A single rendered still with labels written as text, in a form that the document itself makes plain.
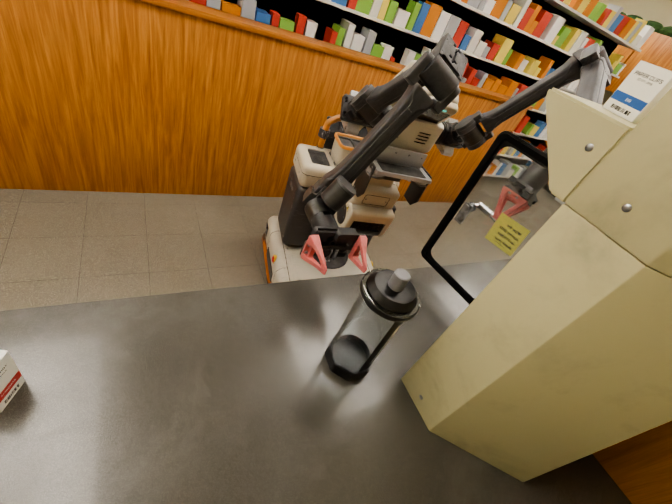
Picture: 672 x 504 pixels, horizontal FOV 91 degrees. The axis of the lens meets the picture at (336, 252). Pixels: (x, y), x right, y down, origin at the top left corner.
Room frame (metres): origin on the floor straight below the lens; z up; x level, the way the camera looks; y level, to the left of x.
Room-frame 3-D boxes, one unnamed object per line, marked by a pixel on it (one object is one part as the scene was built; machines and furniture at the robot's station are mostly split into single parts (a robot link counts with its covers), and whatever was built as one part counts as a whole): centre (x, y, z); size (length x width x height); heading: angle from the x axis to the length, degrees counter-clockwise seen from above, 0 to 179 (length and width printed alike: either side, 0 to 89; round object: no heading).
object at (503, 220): (0.74, -0.35, 1.19); 0.30 x 0.01 x 0.40; 51
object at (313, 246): (0.53, 0.02, 1.09); 0.09 x 0.07 x 0.07; 38
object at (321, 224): (0.61, 0.04, 1.09); 0.10 x 0.07 x 0.07; 128
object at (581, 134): (0.58, -0.32, 1.46); 0.32 x 0.12 x 0.10; 130
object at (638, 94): (0.55, -0.29, 1.54); 0.05 x 0.05 x 0.06; 28
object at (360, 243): (0.57, -0.03, 1.09); 0.09 x 0.07 x 0.07; 38
